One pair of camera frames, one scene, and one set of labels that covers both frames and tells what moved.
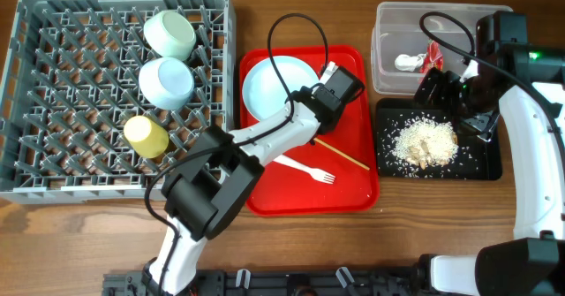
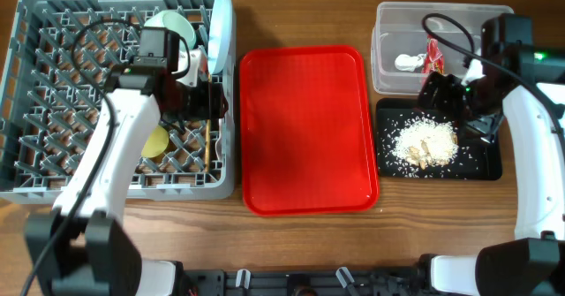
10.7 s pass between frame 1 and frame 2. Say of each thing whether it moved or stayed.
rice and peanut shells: stayed
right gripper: stayed
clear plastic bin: stayed
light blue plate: moved
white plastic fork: moved
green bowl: stayed
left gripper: moved
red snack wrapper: stayed
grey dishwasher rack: stayed
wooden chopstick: moved
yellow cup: stayed
